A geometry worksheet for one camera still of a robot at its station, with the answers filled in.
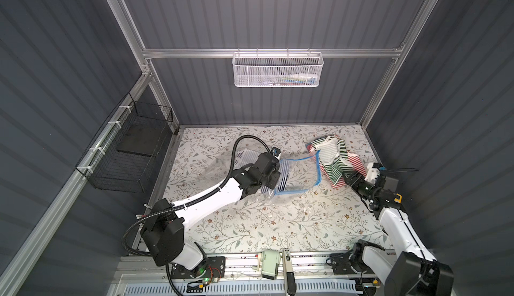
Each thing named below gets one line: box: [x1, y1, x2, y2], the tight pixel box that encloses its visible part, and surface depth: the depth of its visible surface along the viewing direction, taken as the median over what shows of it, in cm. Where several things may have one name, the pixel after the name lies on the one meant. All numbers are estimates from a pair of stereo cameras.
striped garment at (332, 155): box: [305, 134, 368, 189], surface depth 101 cm
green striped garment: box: [310, 135, 355, 186], surface depth 102 cm
